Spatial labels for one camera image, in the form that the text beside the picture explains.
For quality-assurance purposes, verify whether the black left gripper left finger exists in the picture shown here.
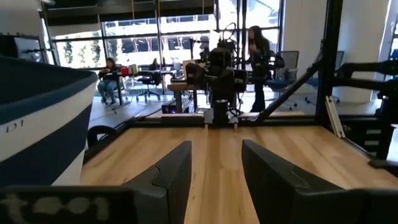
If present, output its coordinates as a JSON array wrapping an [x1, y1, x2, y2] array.
[[123, 140, 193, 224]]

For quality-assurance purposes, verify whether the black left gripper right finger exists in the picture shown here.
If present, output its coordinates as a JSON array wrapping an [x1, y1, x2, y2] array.
[[241, 139, 363, 224]]

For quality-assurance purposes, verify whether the navy white striped fabric basket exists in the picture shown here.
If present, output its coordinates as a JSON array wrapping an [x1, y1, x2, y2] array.
[[0, 55, 118, 187]]

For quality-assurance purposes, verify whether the black computer box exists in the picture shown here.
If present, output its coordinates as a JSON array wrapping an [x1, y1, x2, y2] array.
[[161, 104, 187, 114]]

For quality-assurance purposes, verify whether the white aluminium bar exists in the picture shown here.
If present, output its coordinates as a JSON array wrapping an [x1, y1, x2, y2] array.
[[325, 95, 346, 139]]

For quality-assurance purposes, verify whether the wooden side desk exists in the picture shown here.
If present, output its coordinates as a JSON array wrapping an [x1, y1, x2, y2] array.
[[167, 82, 200, 113]]

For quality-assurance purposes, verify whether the black office chair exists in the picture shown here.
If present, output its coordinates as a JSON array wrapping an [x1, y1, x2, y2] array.
[[136, 74, 162, 102]]

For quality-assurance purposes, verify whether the person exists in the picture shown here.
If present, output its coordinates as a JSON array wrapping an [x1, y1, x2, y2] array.
[[148, 58, 162, 78], [98, 57, 125, 105], [248, 26, 273, 113]]

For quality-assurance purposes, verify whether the grey mesh office chair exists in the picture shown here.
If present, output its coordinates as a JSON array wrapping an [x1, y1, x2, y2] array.
[[273, 50, 299, 94]]

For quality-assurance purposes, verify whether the dark monitor screen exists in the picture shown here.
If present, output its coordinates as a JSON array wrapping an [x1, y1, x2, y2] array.
[[0, 33, 44, 63]]

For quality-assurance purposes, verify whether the black bracket stand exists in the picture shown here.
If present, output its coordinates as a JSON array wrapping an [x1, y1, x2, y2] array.
[[334, 60, 398, 170]]

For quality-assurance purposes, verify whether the black aluminium table frame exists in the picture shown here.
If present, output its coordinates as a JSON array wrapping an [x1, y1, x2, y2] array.
[[82, 0, 346, 164]]

